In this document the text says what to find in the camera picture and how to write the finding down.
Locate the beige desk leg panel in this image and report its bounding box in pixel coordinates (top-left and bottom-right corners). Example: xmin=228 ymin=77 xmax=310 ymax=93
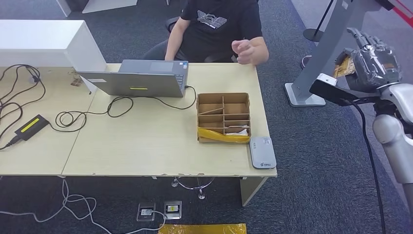
xmin=239 ymin=177 xmax=268 ymax=207

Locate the grey kiosk stand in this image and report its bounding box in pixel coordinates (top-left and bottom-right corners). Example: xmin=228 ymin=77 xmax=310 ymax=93
xmin=284 ymin=0 xmax=397 ymax=108

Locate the steel floor socket yellow label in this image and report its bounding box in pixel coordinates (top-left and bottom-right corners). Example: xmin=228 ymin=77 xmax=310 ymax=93
xmin=163 ymin=200 xmax=182 ymax=220

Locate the chrome wire stand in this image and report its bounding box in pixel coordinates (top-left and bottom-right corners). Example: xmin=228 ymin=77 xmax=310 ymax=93
xmin=171 ymin=176 xmax=215 ymax=199

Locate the black power adapter yellow label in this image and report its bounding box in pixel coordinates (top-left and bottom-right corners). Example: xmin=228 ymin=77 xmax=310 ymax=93
xmin=14 ymin=114 xmax=50 ymax=141

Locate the right wrist camera pale box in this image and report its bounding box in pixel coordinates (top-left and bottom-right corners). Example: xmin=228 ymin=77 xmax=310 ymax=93
xmin=317 ymin=73 xmax=338 ymax=86

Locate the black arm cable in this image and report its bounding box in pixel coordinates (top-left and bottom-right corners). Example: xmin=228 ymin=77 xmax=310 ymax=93
xmin=347 ymin=100 xmax=388 ymax=234

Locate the grey laptop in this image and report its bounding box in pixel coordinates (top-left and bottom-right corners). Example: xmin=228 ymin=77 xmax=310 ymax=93
xmin=76 ymin=59 xmax=189 ymax=98

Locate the black laptop power cable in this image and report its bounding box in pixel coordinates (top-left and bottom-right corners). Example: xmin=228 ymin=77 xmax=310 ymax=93
xmin=48 ymin=85 xmax=197 ymax=133

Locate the steel floor socket white plug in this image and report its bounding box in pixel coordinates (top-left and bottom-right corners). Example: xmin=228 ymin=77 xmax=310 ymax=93
xmin=136 ymin=201 xmax=156 ymax=222

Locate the black stanchion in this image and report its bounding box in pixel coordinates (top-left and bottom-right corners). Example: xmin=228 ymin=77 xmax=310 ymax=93
xmin=303 ymin=0 xmax=336 ymax=42

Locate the white floor cable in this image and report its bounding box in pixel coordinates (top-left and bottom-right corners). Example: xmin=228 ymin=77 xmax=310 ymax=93
xmin=0 ymin=178 xmax=167 ymax=234

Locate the person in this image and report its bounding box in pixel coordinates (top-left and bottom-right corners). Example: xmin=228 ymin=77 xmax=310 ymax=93
xmin=142 ymin=0 xmax=269 ymax=65

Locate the white furniture base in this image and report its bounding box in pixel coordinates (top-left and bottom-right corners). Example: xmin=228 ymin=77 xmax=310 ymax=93
xmin=56 ymin=0 xmax=138 ymax=15

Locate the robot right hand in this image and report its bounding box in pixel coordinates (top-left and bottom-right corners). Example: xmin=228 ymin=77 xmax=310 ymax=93
xmin=335 ymin=27 xmax=402 ymax=93

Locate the person's left hand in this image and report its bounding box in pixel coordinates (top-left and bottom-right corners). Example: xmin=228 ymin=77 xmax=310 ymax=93
xmin=231 ymin=39 xmax=259 ymax=65

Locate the white cabinet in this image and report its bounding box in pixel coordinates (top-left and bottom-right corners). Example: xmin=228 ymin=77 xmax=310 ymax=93
xmin=0 ymin=19 xmax=107 ymax=94

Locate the black mains cable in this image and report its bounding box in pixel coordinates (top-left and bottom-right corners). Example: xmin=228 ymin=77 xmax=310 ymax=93
xmin=0 ymin=64 xmax=46 ymax=151

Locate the yellow plastic sheet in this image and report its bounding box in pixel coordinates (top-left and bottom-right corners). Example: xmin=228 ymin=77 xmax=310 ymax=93
xmin=157 ymin=223 xmax=247 ymax=234

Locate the cardboard divider box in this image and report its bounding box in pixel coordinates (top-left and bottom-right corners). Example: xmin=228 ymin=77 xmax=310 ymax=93
xmin=196 ymin=93 xmax=252 ymax=144

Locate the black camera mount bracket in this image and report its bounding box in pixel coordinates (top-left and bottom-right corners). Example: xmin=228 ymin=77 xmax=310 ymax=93
xmin=309 ymin=77 xmax=381 ymax=107

